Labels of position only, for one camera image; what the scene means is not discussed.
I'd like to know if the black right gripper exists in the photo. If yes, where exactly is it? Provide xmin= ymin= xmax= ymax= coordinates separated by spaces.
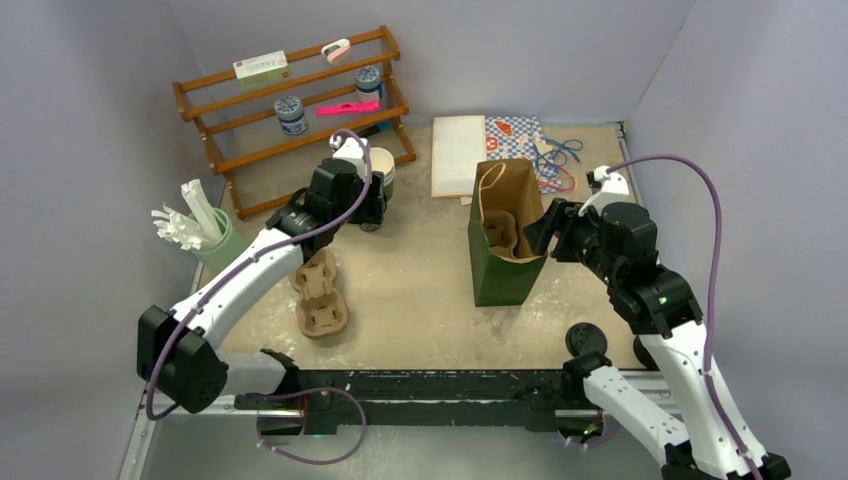
xmin=524 ymin=198 xmax=623 ymax=286

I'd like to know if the white paper cup stack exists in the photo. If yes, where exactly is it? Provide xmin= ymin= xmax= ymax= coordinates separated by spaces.
xmin=369 ymin=147 xmax=396 ymax=202

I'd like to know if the green paper bag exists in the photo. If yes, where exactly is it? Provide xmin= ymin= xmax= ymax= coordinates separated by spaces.
xmin=467 ymin=159 xmax=546 ymax=307

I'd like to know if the brown pulp cup carrier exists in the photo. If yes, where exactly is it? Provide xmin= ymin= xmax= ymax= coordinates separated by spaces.
xmin=482 ymin=210 xmax=534 ymax=262

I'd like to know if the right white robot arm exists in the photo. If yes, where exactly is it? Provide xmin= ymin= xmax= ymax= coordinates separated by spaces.
xmin=524 ymin=199 xmax=791 ymax=479

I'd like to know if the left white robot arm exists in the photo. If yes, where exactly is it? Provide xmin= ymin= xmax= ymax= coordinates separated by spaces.
xmin=136 ymin=158 xmax=386 ymax=420

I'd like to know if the black blue marker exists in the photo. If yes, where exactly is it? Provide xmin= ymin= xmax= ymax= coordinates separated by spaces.
xmin=357 ymin=120 xmax=391 ymax=138

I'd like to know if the pink marker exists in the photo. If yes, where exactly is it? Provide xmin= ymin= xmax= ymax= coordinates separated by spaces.
xmin=315 ymin=100 xmax=381 ymax=117

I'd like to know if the blue lidded jar left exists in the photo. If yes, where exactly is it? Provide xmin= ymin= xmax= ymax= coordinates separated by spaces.
xmin=274 ymin=96 xmax=308 ymax=136

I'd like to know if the blue lidded jar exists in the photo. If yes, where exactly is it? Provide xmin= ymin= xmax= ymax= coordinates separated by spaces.
xmin=274 ymin=96 xmax=308 ymax=136
xmin=354 ymin=65 xmax=383 ymax=103

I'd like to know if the wooden shelf rack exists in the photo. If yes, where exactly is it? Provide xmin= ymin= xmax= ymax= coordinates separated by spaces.
xmin=172 ymin=25 xmax=416 ymax=220

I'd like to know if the black cup lid near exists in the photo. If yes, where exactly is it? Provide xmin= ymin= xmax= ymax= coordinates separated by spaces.
xmin=565 ymin=322 xmax=608 ymax=357

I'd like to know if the blue lidded jar right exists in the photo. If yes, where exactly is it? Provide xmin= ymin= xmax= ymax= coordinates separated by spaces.
xmin=354 ymin=65 xmax=383 ymax=103

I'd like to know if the blue checkered paper bag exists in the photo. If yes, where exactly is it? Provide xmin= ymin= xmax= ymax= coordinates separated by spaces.
xmin=484 ymin=116 xmax=565 ymax=193

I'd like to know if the white paper bag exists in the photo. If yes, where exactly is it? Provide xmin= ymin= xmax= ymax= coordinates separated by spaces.
xmin=431 ymin=115 xmax=486 ymax=198

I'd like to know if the pink white clip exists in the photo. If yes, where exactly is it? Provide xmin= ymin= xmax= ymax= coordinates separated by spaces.
xmin=321 ymin=38 xmax=352 ymax=66

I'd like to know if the white green box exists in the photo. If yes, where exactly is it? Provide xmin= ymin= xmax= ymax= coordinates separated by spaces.
xmin=233 ymin=50 xmax=291 ymax=91

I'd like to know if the green straw holder cup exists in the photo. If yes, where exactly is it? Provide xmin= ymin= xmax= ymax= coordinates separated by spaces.
xmin=190 ymin=208 xmax=250 ymax=274

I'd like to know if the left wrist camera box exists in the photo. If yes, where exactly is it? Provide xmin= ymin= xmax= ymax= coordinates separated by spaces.
xmin=329 ymin=136 xmax=370 ymax=180

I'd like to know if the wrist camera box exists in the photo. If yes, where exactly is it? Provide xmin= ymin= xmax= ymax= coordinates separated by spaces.
xmin=578 ymin=165 xmax=631 ymax=217
xmin=329 ymin=136 xmax=370 ymax=180

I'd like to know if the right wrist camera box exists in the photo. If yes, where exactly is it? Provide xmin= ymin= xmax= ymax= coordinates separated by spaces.
xmin=578 ymin=165 xmax=631 ymax=217

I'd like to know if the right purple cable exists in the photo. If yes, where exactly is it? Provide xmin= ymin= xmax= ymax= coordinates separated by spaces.
xmin=606 ymin=154 xmax=770 ymax=480

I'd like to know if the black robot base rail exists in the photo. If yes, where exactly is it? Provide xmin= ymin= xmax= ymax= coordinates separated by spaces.
xmin=235 ymin=369 xmax=611 ymax=441

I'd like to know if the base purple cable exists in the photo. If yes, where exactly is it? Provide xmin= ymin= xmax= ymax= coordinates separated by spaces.
xmin=255 ymin=386 xmax=369 ymax=467

